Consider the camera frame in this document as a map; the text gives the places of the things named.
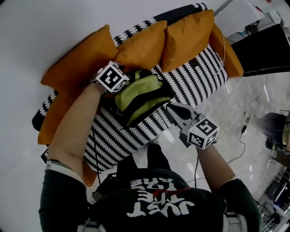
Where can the black and white patterned sofa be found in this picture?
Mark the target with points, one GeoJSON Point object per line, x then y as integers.
{"type": "Point", "coordinates": [194, 77]}

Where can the person's black trouser leg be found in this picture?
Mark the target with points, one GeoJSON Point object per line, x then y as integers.
{"type": "Point", "coordinates": [156, 156]}

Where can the cluttered metal rack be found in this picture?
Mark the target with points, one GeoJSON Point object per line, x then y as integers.
{"type": "Point", "coordinates": [276, 199]}

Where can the green and black backpack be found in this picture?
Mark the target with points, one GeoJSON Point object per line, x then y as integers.
{"type": "Point", "coordinates": [138, 93]}

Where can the orange back cushion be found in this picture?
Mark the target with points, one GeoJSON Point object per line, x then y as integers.
{"type": "Point", "coordinates": [141, 45]}
{"type": "Point", "coordinates": [187, 38]}

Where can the black cabinet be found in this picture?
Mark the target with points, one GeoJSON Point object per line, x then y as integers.
{"type": "Point", "coordinates": [262, 52]}

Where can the person's right forearm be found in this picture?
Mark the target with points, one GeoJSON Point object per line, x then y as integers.
{"type": "Point", "coordinates": [215, 165]}

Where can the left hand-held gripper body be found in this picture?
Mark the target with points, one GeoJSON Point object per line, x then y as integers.
{"type": "Point", "coordinates": [112, 77]}

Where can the clear sofa leg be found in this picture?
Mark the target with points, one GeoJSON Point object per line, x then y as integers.
{"type": "Point", "coordinates": [167, 137]}
{"type": "Point", "coordinates": [231, 87]}

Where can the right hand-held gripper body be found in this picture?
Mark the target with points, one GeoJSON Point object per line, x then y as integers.
{"type": "Point", "coordinates": [204, 133]}

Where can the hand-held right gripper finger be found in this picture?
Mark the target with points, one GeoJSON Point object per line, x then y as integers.
{"type": "Point", "coordinates": [185, 108]}
{"type": "Point", "coordinates": [174, 117]}

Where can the white box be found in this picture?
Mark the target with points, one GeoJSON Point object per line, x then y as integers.
{"type": "Point", "coordinates": [240, 15]}

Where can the person's black printed shirt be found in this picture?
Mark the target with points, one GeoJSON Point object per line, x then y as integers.
{"type": "Point", "coordinates": [158, 204]}

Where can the person's left forearm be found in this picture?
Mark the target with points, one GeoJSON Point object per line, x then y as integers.
{"type": "Point", "coordinates": [72, 131]}

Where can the large orange cushion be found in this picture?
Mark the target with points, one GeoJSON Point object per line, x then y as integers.
{"type": "Point", "coordinates": [79, 61]}

